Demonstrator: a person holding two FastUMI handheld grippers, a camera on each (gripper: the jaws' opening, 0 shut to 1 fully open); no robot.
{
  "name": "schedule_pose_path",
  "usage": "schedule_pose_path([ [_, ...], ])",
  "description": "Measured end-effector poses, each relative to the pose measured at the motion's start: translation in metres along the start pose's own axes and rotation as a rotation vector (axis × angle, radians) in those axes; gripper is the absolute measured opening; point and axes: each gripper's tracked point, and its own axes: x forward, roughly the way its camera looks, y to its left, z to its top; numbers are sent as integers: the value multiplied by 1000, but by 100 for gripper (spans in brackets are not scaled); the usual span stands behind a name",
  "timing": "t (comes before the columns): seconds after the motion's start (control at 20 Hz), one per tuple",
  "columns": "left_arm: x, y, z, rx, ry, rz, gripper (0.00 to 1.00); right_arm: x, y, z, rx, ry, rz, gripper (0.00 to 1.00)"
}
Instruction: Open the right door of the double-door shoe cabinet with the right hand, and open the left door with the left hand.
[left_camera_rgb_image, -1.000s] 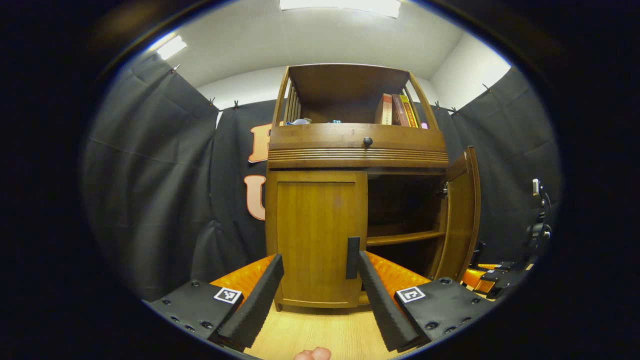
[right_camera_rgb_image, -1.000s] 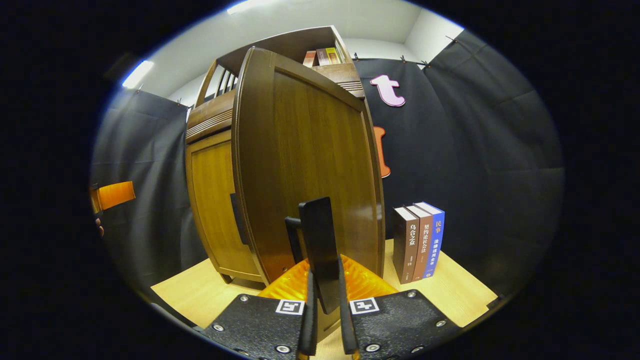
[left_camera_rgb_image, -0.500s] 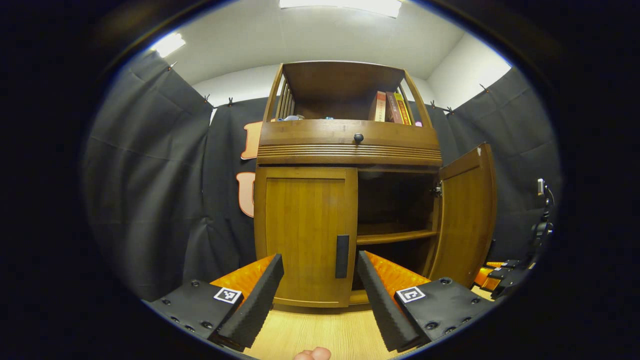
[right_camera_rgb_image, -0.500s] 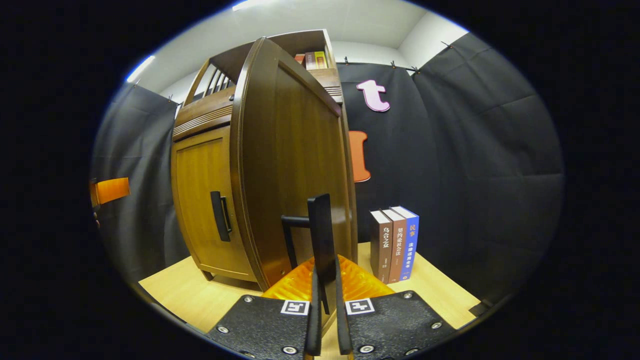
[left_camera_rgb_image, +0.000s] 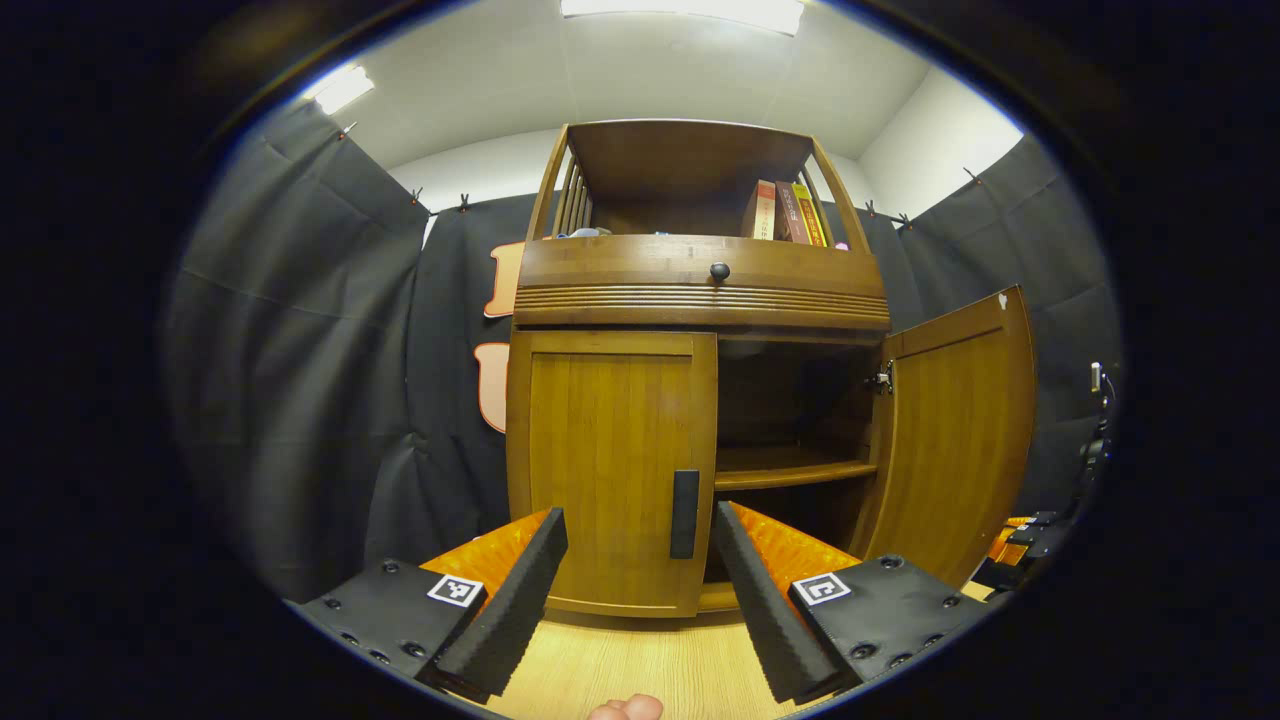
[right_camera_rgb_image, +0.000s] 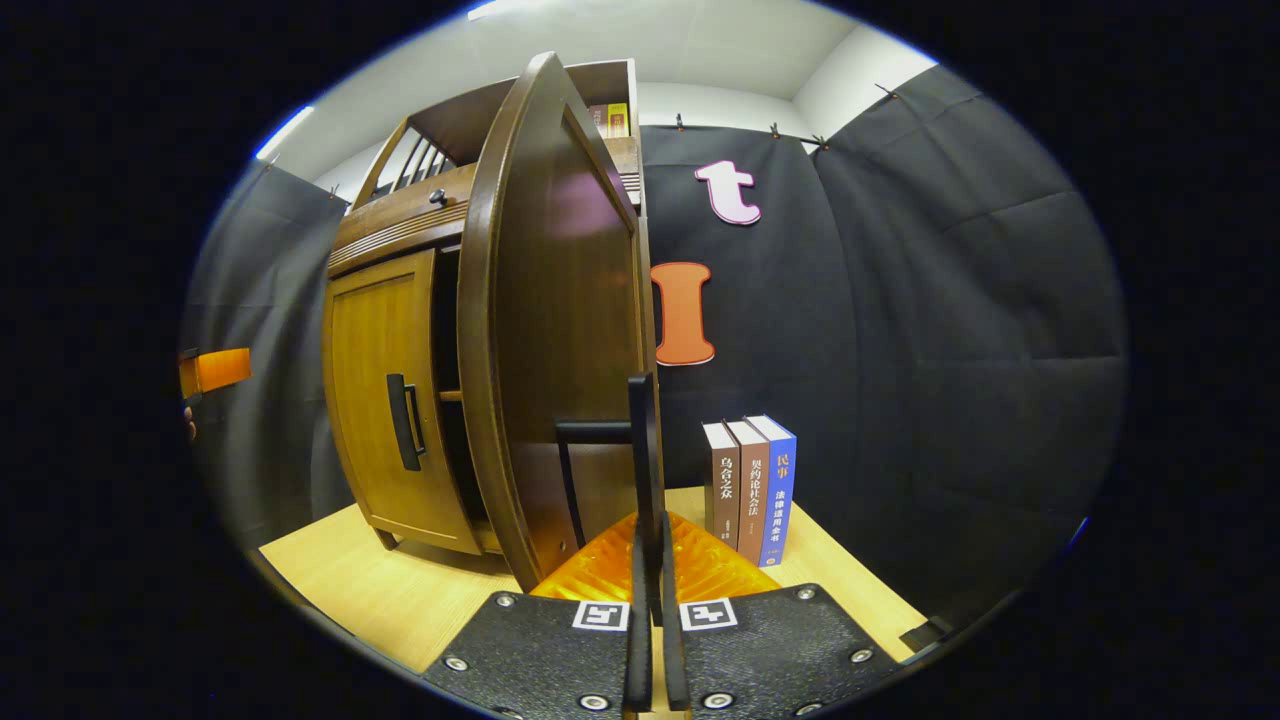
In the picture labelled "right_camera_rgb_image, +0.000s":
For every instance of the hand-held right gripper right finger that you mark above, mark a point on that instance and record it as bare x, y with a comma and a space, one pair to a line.
675, 670

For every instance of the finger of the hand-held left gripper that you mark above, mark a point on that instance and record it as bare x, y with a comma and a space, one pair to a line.
225, 368

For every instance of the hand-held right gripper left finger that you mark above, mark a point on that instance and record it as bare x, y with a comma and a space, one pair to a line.
638, 600

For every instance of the wooden cabinet door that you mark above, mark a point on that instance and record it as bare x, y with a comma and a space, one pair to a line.
365, 400
560, 300

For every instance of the wooden double-door shoe cabinet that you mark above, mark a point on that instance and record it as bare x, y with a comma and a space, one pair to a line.
460, 125

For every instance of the wooden cabinet drawer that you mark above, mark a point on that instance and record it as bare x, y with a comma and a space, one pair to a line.
390, 225

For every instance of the dark brown book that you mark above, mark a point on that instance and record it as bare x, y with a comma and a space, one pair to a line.
722, 490

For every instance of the reddish brown book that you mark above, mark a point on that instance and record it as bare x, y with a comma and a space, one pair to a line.
752, 490

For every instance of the blue book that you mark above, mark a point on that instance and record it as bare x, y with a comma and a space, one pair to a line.
780, 490

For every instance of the black backdrop cloth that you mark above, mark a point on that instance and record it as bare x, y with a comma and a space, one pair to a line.
950, 350

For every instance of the dark red book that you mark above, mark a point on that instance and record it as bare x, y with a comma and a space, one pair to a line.
598, 118

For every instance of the yellow book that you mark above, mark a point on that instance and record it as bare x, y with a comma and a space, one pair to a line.
618, 120

